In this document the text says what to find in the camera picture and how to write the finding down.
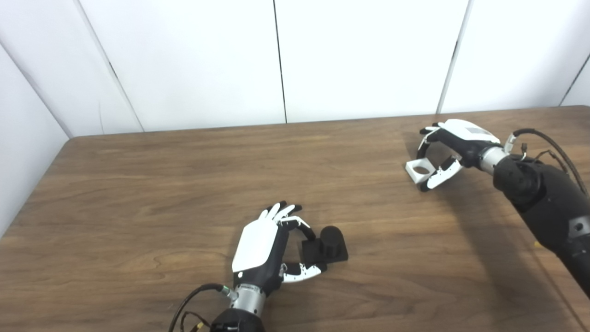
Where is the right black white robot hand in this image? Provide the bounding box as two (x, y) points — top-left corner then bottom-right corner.
(417, 119), (502, 193)

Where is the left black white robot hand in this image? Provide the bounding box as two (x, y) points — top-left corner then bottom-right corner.
(231, 201), (328, 296)

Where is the white square piece with hole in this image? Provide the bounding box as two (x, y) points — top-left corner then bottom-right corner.
(405, 158), (437, 185)

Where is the black peg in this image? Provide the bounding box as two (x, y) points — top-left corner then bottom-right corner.
(300, 225), (349, 266)

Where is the thin right wrist wire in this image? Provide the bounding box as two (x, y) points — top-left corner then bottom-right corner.
(520, 142), (568, 174)

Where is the thin wrist wire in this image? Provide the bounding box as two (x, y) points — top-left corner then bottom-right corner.
(520, 142), (568, 174)
(179, 311), (206, 332)

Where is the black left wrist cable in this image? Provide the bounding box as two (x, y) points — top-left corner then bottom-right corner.
(168, 283), (236, 332)

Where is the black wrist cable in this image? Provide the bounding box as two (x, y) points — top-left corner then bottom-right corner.
(504, 128), (590, 197)
(168, 283), (236, 332)

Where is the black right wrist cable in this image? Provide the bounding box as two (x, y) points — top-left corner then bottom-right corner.
(504, 128), (590, 197)

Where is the thin left wrist wire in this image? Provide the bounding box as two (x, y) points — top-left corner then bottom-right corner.
(179, 311), (206, 332)

